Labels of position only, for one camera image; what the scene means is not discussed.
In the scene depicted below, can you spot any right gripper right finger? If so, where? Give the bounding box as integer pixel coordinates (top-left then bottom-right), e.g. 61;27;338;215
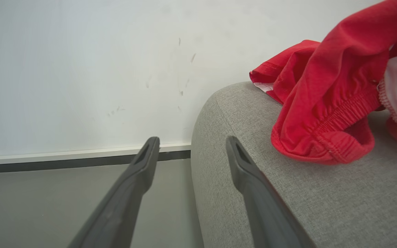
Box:
226;136;317;248

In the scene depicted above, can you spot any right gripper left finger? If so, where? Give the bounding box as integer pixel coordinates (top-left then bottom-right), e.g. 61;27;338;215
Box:
67;136;161;248

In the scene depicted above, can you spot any red cloth with white trim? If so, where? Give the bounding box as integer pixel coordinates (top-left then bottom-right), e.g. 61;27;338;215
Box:
249;0;397;165

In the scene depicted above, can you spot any grey fabric sofa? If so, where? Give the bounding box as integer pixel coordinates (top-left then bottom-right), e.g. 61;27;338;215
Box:
191;81;397;248

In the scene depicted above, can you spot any white and black wall baseboard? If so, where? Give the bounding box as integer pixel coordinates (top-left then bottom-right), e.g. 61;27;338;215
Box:
0;142;192;174

